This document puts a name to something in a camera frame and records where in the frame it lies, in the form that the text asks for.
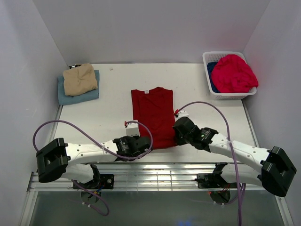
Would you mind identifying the dark red t shirt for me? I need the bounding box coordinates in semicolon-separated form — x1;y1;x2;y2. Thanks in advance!
131;87;176;149

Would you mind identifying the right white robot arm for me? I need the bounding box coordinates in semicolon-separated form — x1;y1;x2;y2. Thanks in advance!
173;117;297;197

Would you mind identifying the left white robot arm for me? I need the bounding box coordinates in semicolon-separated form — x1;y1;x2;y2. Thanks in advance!
36;136;152;188

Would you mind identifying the dark blue t shirt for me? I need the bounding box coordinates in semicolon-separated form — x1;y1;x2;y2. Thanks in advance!
207;61;220;93

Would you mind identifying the pink crumpled t shirt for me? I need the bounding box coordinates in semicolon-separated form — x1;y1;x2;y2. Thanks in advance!
210;54;259;93

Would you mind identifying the white plastic basket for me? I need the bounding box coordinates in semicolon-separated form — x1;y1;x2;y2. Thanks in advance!
202;51;257;100

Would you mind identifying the folded light blue t shirt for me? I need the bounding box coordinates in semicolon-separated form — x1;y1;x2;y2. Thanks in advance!
58;70;100;105

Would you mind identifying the folded beige t shirt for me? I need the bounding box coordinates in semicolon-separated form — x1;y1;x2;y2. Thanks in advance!
63;64;98;97

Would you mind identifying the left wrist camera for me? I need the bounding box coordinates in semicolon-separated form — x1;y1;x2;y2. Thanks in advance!
125;120;140;137

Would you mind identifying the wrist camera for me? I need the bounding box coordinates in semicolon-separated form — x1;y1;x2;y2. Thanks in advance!
125;120;140;137
174;110;189;120

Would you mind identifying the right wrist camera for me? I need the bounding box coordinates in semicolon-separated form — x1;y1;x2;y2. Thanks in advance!
174;110;189;120

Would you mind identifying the aluminium rail frame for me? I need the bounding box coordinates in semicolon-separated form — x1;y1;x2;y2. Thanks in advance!
18;103;294;226

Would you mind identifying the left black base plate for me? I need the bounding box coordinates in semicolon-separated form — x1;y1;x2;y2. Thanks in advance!
77;174;115;190

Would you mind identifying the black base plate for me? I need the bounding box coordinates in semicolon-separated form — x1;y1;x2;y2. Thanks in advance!
77;174;115;190
194;174;237;189

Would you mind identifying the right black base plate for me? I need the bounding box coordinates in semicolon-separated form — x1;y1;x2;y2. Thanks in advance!
194;174;237;189

